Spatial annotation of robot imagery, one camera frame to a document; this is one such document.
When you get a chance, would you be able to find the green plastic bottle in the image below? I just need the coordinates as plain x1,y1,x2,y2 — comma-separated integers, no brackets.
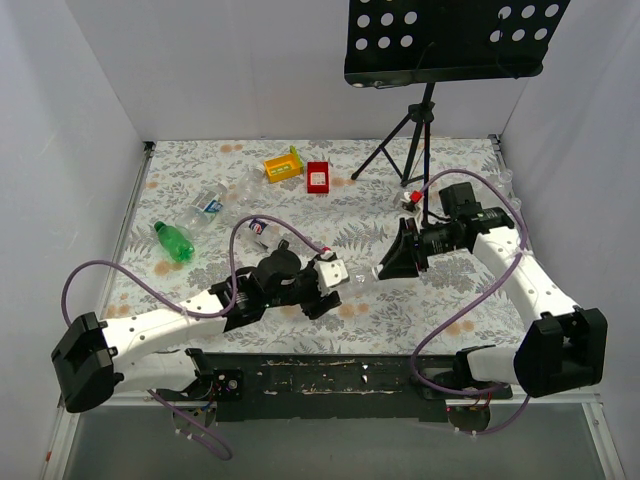
154,221,195,263

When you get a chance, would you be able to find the green plastic bin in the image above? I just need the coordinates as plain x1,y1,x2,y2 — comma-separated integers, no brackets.
289,145,304,170

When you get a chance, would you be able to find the clear Pepsi bottle black cap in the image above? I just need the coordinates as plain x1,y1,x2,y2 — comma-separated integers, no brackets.
237,218,283,251

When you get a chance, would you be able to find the large clear bottle white cap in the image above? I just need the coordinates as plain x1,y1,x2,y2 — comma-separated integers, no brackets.
222,165,266,227

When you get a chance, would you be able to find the red plastic bin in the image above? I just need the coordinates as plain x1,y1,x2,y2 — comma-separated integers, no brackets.
306,161,330,194

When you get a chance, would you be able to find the large clear crumpled bottle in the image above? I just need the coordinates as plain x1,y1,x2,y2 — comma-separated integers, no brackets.
175,208,240,249

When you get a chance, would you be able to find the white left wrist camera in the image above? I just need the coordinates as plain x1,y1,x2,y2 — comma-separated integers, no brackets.
314,254,351,294

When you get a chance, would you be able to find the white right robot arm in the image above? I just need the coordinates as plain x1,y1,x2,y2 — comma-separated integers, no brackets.
375,182,608,398

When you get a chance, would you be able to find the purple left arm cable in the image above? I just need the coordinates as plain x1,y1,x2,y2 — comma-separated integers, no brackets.
64,214,334,461

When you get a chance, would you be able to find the yellow plastic bin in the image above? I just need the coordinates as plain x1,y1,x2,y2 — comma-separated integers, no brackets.
264,153,304,183

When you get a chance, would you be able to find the black music stand tripod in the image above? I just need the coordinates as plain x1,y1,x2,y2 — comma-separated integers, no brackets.
343,0,572,229

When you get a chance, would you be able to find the aluminium frame rail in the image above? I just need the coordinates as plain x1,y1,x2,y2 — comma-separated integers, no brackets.
41,141,156,479

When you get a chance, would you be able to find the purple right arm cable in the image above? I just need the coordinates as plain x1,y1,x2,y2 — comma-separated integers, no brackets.
409,168,534,436

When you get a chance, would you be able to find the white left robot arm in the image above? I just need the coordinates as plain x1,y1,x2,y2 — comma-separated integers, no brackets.
51,248,349,413

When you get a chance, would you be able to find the clear bottle green-blue label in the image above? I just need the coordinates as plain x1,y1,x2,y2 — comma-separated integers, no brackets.
187,181,229,221

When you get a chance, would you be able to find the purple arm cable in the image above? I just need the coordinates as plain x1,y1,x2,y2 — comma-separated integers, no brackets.
409,168,534,436
64,214,334,461

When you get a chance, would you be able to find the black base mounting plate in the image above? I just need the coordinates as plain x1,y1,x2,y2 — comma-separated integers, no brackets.
154,349,514,424

